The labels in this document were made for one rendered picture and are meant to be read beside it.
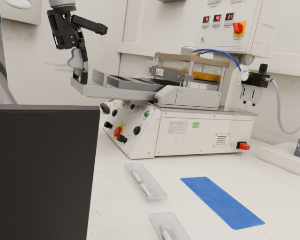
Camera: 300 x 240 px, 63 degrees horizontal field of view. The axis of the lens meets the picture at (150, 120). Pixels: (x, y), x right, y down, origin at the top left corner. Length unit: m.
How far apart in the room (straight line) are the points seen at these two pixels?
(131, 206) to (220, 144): 0.53
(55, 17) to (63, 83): 1.51
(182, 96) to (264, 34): 0.41
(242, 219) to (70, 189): 0.48
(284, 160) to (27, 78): 1.89
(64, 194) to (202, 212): 0.43
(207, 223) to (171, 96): 0.41
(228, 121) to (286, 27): 0.66
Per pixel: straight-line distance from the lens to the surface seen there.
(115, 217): 0.54
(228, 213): 0.65
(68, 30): 0.81
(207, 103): 0.90
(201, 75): 0.94
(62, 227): 0.25
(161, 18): 2.10
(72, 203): 0.24
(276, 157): 1.08
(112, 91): 0.77
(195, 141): 0.91
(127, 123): 0.91
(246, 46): 0.99
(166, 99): 0.80
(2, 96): 0.27
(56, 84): 2.29
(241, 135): 1.06
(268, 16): 1.06
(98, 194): 0.61
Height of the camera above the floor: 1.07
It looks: 13 degrees down
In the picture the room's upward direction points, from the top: 9 degrees clockwise
